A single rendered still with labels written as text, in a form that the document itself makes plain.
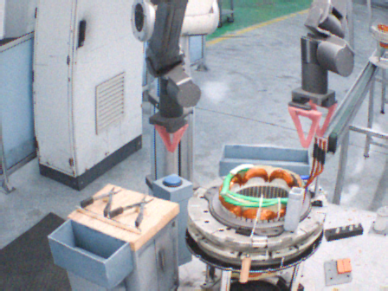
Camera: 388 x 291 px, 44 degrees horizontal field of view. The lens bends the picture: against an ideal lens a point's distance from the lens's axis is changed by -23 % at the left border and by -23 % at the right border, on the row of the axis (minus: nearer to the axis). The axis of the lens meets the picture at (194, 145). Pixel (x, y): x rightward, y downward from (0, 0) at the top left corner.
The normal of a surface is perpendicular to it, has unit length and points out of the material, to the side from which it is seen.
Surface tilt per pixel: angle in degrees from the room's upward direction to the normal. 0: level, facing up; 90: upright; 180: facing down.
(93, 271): 90
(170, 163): 90
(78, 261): 90
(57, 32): 90
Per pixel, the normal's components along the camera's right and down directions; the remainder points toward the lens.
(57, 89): -0.47, 0.36
